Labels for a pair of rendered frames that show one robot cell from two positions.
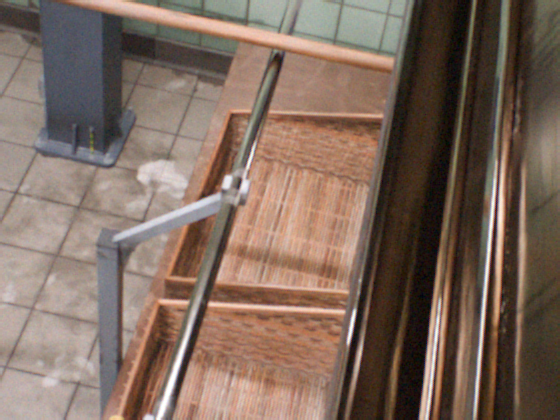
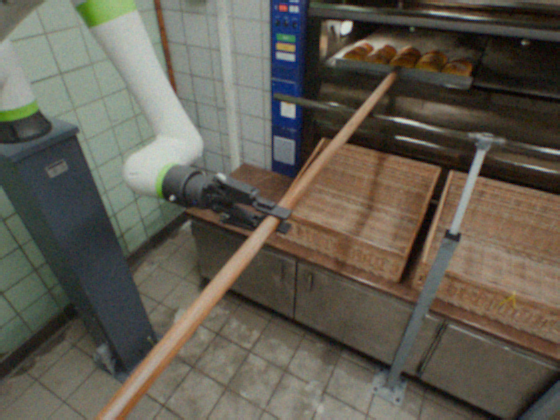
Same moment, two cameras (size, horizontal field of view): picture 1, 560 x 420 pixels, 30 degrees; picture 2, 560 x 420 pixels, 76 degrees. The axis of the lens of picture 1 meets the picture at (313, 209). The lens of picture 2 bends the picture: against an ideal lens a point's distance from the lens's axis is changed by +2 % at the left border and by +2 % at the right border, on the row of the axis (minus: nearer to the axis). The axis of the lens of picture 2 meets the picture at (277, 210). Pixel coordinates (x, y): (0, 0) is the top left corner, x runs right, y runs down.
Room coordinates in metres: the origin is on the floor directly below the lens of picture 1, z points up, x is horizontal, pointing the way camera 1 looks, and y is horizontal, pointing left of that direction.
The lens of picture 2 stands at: (1.31, 1.27, 1.67)
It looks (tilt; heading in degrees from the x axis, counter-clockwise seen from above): 39 degrees down; 298
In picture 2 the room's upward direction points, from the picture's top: straight up
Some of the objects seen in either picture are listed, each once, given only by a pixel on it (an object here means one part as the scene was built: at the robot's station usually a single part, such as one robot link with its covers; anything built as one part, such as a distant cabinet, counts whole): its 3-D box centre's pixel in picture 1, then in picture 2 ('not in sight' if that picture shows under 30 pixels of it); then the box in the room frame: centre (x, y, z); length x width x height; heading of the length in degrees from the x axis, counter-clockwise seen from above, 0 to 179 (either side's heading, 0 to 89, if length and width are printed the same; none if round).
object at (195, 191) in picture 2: not in sight; (212, 195); (1.73, 0.78, 1.20); 0.09 x 0.07 x 0.08; 0
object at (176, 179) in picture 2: not in sight; (187, 185); (1.80, 0.78, 1.20); 0.12 x 0.06 x 0.09; 90
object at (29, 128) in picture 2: not in sight; (7, 117); (2.44, 0.78, 1.23); 0.26 x 0.15 x 0.06; 178
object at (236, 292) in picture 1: (299, 215); (355, 202); (1.57, 0.03, 0.72); 0.56 x 0.49 x 0.28; 178
